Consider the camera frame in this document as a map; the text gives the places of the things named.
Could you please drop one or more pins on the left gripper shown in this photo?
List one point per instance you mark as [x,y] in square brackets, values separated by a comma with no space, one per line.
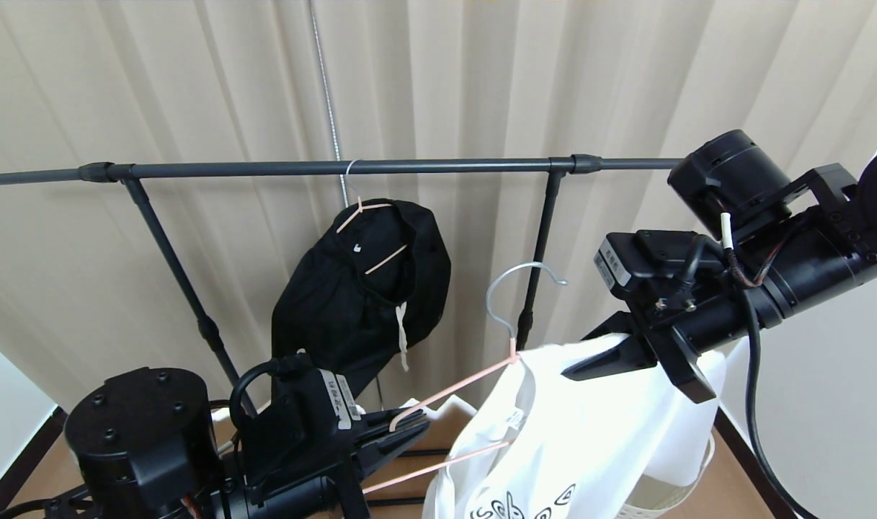
[301,501]

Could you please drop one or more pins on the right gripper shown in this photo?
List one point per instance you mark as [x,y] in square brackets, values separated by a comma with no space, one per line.
[813,274]

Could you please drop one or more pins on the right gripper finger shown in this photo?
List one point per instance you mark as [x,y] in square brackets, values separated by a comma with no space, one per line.
[618,360]

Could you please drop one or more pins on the pink clothes hanger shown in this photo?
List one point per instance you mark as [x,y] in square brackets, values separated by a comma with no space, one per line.
[452,392]
[386,259]

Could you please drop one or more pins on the white printed t-shirt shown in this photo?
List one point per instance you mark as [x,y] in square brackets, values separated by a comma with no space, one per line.
[589,447]

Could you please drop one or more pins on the black shorts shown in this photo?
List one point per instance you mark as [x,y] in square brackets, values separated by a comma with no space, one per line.
[337,317]

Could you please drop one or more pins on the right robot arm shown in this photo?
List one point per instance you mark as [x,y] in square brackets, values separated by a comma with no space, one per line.
[733,180]

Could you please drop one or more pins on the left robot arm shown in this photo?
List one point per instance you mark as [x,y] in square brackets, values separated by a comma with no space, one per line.
[143,440]

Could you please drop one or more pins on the white laundry basket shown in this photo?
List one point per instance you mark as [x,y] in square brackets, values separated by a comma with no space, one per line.
[669,499]

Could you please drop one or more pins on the black clothes rack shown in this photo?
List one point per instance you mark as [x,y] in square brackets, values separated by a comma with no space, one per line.
[265,169]

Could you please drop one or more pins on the silver curtain wand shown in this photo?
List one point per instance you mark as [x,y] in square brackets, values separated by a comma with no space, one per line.
[328,108]

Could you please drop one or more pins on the white curtain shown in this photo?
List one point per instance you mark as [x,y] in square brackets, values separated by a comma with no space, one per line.
[193,86]

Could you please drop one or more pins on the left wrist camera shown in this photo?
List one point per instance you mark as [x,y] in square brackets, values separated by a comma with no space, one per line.
[294,432]

